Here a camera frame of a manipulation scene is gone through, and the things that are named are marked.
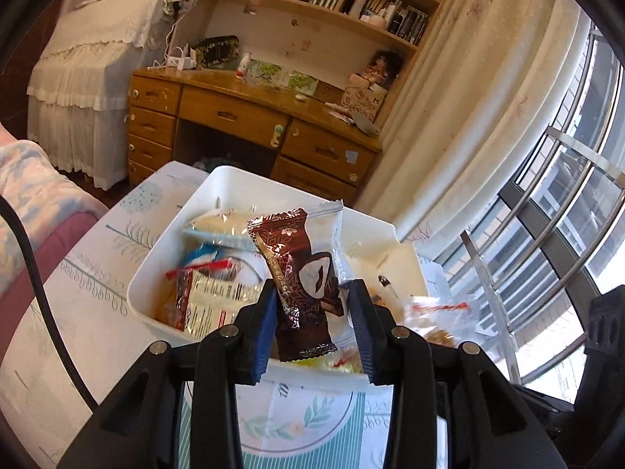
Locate blue foil candy packet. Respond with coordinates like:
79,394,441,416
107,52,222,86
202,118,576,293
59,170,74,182
180,244,220,269

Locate black floral storage box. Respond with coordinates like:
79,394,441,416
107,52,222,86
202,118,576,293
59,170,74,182
193,35,241,69

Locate pink sofa cushion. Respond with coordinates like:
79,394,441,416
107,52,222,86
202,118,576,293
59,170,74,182
0,210,108,338

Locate wooden desk with drawers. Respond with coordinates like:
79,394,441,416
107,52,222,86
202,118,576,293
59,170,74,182
128,66,384,201

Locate dark haired doll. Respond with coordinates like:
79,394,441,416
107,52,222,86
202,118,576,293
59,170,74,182
364,49,404,91

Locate white plastic bin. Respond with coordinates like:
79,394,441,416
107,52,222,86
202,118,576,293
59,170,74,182
127,165,430,394

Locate clear packet yellow cake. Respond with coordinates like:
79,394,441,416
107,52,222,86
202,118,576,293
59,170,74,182
183,208,255,250

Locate pastel floral blanket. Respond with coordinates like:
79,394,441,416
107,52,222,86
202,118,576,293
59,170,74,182
0,124,111,274

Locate white curtain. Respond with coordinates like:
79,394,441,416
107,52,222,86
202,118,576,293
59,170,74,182
352,0,594,260

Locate tree print tablecloth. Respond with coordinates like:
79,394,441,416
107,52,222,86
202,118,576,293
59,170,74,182
0,160,470,469

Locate green leaf print panels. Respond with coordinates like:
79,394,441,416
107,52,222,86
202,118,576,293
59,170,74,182
246,61,318,93

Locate steel window guard rails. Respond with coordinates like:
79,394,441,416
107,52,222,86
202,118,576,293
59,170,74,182
439,24,625,387

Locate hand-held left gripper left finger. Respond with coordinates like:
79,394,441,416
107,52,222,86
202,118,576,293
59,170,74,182
56,279,279,469

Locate clear packet red nuts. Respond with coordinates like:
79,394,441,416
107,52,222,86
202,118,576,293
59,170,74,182
403,295,472,347

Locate grey cloth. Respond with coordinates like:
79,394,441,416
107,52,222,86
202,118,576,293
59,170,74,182
352,110,382,136

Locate brown white snack packet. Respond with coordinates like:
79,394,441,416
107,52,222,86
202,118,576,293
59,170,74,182
246,199,345,362

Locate black cable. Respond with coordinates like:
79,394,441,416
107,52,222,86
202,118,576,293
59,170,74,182
0,198,98,411

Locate white red label packet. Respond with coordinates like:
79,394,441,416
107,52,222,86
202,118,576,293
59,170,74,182
166,260,264,340

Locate white lace furniture cover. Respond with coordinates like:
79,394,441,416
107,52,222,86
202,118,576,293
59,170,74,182
27,0,177,191

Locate wooden bookshelf hutch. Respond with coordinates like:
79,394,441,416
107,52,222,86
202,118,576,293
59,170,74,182
168,0,464,123

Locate row of dark books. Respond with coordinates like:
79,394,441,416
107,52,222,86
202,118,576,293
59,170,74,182
342,0,430,45

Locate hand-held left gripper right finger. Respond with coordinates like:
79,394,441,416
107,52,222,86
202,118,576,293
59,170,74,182
348,278,570,469

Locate white power strip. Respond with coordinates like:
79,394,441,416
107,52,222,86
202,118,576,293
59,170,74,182
163,49,196,70

